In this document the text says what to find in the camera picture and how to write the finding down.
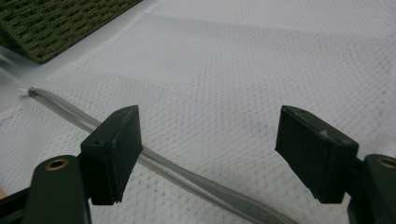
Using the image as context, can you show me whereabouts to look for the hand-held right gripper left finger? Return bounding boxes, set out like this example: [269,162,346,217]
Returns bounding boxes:
[22,105,144,224]

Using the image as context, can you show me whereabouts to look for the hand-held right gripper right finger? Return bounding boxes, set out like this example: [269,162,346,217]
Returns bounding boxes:
[275,105,396,224]

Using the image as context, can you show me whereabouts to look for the white mesh laundry bag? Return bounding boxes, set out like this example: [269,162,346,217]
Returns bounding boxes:
[0,0,396,224]

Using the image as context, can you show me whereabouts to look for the green knit cloth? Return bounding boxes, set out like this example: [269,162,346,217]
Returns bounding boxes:
[0,0,143,65]

